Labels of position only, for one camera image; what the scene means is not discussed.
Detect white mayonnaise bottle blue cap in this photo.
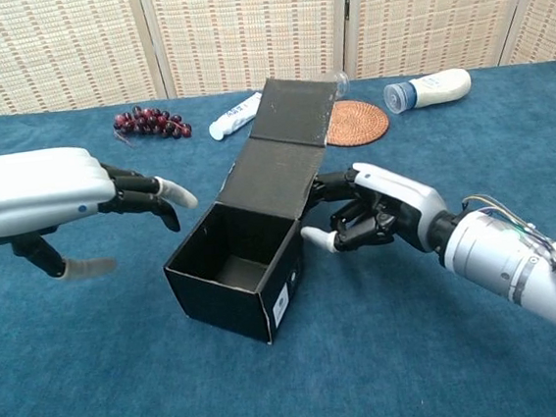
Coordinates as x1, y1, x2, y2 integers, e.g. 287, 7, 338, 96
381, 66, 476, 117

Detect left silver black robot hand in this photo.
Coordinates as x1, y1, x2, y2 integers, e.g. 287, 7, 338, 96
0, 134, 206, 291

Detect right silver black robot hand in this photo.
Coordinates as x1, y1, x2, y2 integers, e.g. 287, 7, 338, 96
294, 153, 453, 266

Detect blue plush table cloth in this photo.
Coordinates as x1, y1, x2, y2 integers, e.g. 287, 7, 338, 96
0, 60, 556, 417

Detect round woven rattan coaster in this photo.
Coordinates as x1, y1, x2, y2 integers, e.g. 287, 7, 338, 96
322, 97, 393, 151

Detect beige woven folding screen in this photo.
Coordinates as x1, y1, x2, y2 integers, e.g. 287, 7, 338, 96
0, 0, 556, 123

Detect dark red grape bunch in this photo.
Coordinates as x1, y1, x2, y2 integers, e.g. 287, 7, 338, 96
111, 100, 194, 149

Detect white toothpaste tube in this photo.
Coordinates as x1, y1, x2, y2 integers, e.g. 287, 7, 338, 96
205, 90, 267, 143

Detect black cardboard box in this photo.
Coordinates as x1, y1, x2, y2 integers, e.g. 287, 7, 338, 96
145, 70, 363, 356

